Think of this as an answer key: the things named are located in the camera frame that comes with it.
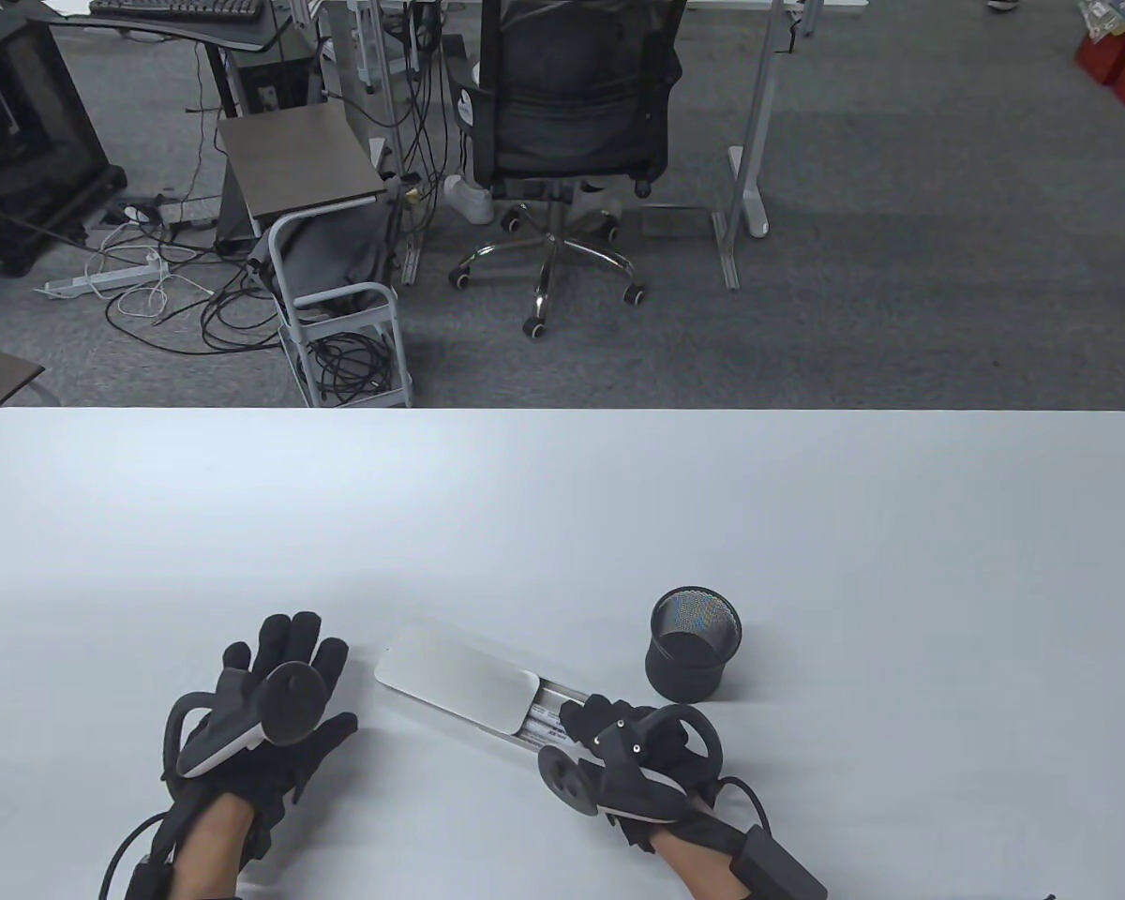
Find person's left hand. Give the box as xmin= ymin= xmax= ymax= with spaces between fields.
xmin=162 ymin=611 xmax=359 ymax=864

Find person's right hand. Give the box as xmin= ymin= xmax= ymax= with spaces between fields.
xmin=538 ymin=693 xmax=743 ymax=855

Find black and white hand controller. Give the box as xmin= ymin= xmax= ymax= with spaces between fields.
xmin=537 ymin=703 xmax=726 ymax=825
xmin=160 ymin=660 xmax=330 ymax=782

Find white power strip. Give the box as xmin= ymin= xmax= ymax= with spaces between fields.
xmin=41 ymin=260 xmax=171 ymax=302

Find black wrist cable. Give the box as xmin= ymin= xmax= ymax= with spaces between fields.
xmin=97 ymin=814 xmax=168 ymax=900

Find person's left forearm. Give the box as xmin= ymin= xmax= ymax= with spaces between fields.
xmin=169 ymin=799 xmax=256 ymax=900

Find black mesh pen holder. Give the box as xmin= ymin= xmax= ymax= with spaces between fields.
xmin=645 ymin=586 xmax=744 ymax=703

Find white rolling cart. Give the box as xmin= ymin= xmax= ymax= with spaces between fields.
xmin=266 ymin=199 xmax=413 ymax=410

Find brown top side table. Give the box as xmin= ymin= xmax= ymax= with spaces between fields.
xmin=217 ymin=101 xmax=391 ymax=241

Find coiled black cables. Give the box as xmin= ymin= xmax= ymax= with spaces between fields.
xmin=304 ymin=332 xmax=396 ymax=401

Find black mesh office chair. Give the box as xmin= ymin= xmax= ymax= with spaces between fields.
xmin=448 ymin=0 xmax=691 ymax=339

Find black desk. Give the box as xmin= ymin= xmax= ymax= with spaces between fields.
xmin=45 ymin=0 xmax=293 ymax=119

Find person's right forearm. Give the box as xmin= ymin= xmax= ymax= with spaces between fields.
xmin=653 ymin=829 xmax=748 ymax=900

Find black floor cable bundle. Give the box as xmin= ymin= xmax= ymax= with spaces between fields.
xmin=103 ymin=253 xmax=284 ymax=357

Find black cabinet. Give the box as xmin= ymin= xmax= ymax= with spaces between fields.
xmin=0 ymin=17 xmax=128 ymax=277

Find white desk frame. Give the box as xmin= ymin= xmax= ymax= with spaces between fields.
xmin=711 ymin=0 xmax=813 ymax=291
xmin=322 ymin=0 xmax=434 ymax=288

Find black keyboard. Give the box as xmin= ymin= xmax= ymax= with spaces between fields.
xmin=88 ymin=0 xmax=267 ymax=23

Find grey bag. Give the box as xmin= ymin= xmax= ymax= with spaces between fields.
xmin=270 ymin=201 xmax=397 ymax=317

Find silver sliding box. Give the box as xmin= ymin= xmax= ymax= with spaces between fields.
xmin=375 ymin=620 xmax=612 ymax=757

